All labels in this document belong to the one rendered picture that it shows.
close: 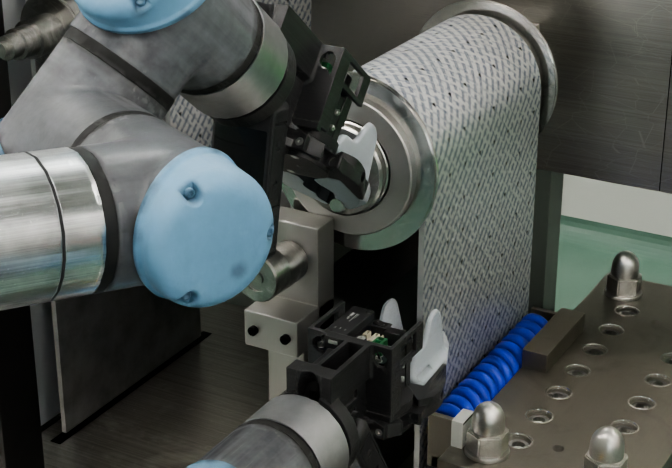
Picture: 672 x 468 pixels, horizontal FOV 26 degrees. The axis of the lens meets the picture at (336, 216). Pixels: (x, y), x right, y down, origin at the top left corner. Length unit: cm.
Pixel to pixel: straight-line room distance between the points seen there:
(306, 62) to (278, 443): 26
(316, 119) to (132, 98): 19
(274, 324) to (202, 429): 33
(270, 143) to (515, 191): 40
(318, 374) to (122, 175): 34
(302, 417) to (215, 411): 50
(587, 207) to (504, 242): 280
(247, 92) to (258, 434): 23
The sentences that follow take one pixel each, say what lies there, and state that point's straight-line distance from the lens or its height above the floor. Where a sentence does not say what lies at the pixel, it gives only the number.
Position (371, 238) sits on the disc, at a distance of 116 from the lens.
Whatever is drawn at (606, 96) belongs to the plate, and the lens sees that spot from 140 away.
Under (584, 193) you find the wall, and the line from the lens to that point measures 409.
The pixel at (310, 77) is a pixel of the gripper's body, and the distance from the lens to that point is 100.
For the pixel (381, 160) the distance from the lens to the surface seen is 111.
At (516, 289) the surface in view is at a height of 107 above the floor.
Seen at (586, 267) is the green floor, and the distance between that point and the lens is 397.
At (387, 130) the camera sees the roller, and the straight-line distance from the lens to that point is 111.
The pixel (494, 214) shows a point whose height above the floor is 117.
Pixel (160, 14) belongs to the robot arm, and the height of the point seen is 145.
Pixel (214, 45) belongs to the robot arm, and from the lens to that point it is 86.
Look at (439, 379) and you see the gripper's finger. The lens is 115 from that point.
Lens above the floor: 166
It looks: 23 degrees down
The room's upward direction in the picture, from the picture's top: straight up
